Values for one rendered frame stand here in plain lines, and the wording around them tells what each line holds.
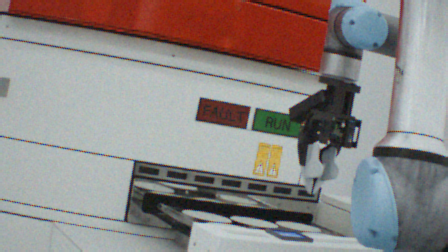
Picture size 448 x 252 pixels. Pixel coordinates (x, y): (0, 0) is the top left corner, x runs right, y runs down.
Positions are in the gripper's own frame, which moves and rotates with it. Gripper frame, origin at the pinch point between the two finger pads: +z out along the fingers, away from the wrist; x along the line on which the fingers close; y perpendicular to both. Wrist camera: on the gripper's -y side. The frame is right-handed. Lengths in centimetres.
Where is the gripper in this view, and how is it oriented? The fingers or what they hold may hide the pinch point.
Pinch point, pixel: (310, 186)
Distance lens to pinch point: 172.3
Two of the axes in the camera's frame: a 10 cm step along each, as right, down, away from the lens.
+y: 4.6, 1.4, -8.8
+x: 8.6, 1.5, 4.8
